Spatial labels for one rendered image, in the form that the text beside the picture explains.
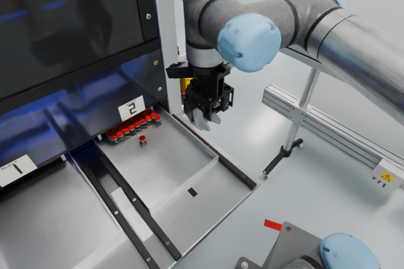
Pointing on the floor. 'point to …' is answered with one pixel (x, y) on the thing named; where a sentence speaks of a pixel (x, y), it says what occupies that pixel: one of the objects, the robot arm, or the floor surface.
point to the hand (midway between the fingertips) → (200, 124)
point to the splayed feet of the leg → (279, 158)
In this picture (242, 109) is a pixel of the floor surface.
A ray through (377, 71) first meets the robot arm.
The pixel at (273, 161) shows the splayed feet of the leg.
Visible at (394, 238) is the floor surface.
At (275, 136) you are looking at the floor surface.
